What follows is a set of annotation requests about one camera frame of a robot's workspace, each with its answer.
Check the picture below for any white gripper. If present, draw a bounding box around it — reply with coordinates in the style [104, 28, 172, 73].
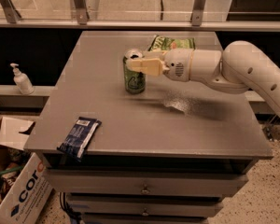
[126, 49, 193, 82]

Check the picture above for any green soda can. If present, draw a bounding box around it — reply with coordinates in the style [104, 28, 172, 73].
[123, 49, 146, 94]

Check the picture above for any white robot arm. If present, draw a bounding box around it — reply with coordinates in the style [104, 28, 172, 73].
[126, 41, 280, 118]

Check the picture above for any green chip bag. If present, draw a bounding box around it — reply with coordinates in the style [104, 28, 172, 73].
[148, 35, 195, 51]

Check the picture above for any grey drawer cabinet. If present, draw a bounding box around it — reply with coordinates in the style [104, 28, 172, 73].
[26, 31, 272, 224]

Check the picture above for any blue snack packet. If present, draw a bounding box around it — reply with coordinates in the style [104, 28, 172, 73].
[57, 117, 102, 161]

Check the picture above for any white pump bottle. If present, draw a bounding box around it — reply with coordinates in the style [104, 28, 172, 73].
[10, 63, 35, 94]

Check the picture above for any lower drawer knob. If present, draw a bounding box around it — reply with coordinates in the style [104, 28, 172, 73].
[142, 210, 149, 217]

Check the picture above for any white cardboard box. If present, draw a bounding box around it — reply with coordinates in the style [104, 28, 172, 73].
[0, 117, 52, 224]

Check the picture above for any metal railing post right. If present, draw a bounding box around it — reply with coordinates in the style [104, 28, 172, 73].
[191, 0, 206, 26]

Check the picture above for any metal railing post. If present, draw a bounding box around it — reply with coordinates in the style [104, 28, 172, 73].
[0, 0, 21, 23]
[191, 0, 206, 26]
[74, 0, 89, 25]

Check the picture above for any metal railing post middle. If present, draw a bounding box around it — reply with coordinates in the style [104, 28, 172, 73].
[74, 0, 89, 25]

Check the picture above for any metal railing post left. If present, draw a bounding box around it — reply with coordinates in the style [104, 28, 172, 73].
[0, 0, 21, 23]

